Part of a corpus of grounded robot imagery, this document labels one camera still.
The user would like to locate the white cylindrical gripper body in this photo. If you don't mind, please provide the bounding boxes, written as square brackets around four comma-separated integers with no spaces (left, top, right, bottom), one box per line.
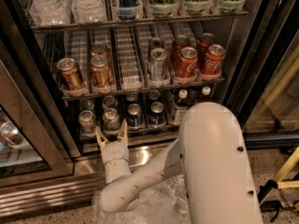
[101,141,131,184]

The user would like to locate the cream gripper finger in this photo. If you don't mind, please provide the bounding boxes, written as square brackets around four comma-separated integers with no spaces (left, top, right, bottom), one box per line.
[117,120,128,146]
[95,126,108,149]

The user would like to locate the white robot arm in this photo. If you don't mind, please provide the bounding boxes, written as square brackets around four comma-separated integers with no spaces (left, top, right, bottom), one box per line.
[96,102,263,224]

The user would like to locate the front left pepsi can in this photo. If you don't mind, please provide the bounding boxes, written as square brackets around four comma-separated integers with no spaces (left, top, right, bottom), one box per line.
[127,104,143,127]

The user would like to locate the pepsi can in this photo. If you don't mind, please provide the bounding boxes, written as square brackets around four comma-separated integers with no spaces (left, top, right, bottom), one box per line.
[148,102,165,125]
[127,104,143,127]
[125,93,139,105]
[148,91,161,104]

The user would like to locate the rear right 7up can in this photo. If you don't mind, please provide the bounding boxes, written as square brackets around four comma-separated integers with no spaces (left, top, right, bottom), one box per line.
[102,95,118,109]

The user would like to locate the front right pepsi can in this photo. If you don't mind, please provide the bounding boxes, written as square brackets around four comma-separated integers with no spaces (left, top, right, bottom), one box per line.
[148,102,165,125]

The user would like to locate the rear left 7up can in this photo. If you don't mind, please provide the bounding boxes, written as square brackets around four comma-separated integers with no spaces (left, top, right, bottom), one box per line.
[79,99,95,112]

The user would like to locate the rear left pepsi can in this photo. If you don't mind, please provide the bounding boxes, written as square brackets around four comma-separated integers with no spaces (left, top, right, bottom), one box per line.
[125,93,139,105]

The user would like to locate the rear right pepsi can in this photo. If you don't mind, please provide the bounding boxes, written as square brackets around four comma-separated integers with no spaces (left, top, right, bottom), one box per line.
[148,91,161,104]

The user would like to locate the front brown can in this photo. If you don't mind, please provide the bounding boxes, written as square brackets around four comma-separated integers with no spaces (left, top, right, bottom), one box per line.
[90,55,114,88]

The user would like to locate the brown can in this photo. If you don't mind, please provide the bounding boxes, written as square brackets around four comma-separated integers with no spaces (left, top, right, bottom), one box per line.
[91,44,109,58]
[56,58,85,91]
[90,55,114,88]

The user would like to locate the left sliding fridge door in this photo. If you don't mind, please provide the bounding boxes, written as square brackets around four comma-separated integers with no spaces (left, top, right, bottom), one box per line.
[0,45,73,188]

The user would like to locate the empty white shelf glide tray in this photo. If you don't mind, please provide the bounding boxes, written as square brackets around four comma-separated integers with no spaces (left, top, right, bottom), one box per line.
[114,27,144,91]

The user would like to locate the far left brown can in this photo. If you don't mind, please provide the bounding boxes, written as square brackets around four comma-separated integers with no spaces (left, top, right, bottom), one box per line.
[56,58,85,91]

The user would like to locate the stainless steel fridge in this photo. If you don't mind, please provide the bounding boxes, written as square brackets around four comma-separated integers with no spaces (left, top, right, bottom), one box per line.
[0,0,299,218]

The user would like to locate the rear brown can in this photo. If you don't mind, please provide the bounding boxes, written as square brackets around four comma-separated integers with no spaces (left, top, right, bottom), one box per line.
[91,44,109,58]

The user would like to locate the can behind left door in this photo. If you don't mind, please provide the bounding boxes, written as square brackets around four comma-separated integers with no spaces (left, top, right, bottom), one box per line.
[0,121,29,148]

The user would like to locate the front silver can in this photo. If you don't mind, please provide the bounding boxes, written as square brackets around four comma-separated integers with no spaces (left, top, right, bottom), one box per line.
[149,48,167,81]

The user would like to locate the silver can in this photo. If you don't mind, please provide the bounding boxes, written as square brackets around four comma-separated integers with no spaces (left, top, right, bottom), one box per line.
[149,48,167,81]
[148,37,164,54]

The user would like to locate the rear silver can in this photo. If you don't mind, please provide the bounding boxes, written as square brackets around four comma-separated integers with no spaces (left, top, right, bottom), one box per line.
[148,37,164,54]

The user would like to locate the front left coca-cola can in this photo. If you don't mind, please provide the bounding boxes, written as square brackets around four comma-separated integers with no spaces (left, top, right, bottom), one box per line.
[176,47,198,78]

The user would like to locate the coca-cola can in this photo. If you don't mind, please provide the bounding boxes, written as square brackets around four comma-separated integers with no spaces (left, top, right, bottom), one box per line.
[196,33,215,65]
[200,44,226,76]
[176,47,198,78]
[170,35,191,70]

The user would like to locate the rear left coca-cola can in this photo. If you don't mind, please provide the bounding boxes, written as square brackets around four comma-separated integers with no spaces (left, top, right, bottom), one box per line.
[170,35,191,70]

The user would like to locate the front right coca-cola can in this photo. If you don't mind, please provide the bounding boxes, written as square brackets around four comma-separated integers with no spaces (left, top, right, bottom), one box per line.
[200,44,226,76]

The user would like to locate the rear right coca-cola can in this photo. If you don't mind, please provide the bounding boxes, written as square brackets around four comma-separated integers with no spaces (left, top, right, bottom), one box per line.
[196,33,215,65]

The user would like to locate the right glass fridge door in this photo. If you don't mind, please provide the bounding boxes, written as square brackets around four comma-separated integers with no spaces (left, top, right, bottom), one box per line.
[225,0,299,154]

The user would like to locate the left white-capped drink bottle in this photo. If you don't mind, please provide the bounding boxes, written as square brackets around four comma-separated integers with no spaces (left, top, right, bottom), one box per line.
[170,90,188,125]

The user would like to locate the white-capped drink bottle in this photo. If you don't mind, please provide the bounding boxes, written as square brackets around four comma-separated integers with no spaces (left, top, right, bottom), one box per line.
[195,86,211,103]
[170,90,188,125]

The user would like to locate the right white-capped drink bottle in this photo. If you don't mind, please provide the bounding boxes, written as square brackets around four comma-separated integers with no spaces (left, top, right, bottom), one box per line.
[195,86,211,103]

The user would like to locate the yellow black stand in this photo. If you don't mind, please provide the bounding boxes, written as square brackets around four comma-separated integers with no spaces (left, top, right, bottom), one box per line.
[258,147,299,223]

